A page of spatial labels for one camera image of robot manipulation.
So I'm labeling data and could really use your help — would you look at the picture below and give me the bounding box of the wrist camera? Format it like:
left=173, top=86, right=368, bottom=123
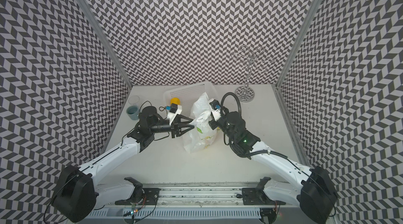
left=166, top=103, right=182, bottom=125
left=209, top=99, right=221, bottom=122

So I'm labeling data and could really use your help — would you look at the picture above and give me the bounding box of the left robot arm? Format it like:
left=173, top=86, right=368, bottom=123
left=50, top=104, right=194, bottom=223

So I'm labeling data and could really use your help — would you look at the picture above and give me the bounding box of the clear glass cup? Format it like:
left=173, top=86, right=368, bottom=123
left=128, top=95, right=140, bottom=106

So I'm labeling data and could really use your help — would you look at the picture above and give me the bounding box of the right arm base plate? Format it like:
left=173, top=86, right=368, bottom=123
left=237, top=177, right=286, bottom=206

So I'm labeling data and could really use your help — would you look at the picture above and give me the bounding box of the lemon print plastic bag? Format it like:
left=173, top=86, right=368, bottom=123
left=183, top=92, right=217, bottom=153

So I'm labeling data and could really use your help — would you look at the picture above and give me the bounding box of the teal ceramic cup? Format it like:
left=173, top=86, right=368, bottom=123
left=126, top=105, right=139, bottom=121

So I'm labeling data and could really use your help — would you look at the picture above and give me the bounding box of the yellow peach left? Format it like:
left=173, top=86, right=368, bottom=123
left=170, top=98, right=181, bottom=105

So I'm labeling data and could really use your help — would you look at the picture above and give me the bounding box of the chrome wire cup stand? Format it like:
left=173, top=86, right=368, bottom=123
left=232, top=45, right=273, bottom=103

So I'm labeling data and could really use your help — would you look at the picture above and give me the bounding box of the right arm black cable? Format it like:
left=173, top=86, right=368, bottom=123
left=219, top=92, right=337, bottom=218

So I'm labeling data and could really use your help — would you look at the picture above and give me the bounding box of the aluminium front rail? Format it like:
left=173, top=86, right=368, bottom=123
left=67, top=182, right=334, bottom=209

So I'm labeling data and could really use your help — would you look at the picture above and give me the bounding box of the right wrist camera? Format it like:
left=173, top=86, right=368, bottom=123
left=209, top=99, right=221, bottom=122

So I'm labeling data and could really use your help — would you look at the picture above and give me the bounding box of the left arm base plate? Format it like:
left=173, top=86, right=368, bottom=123
left=115, top=177, right=161, bottom=206

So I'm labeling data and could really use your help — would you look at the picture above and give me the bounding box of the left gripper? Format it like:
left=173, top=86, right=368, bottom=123
left=149, top=114, right=194, bottom=138

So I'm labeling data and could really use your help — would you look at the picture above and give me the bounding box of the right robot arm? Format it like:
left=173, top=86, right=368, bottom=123
left=209, top=111, right=338, bottom=224

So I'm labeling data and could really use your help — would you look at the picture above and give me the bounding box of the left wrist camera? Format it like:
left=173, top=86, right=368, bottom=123
left=166, top=103, right=182, bottom=125

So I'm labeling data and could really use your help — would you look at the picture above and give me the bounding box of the white plastic basket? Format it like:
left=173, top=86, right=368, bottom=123
left=163, top=81, right=218, bottom=117

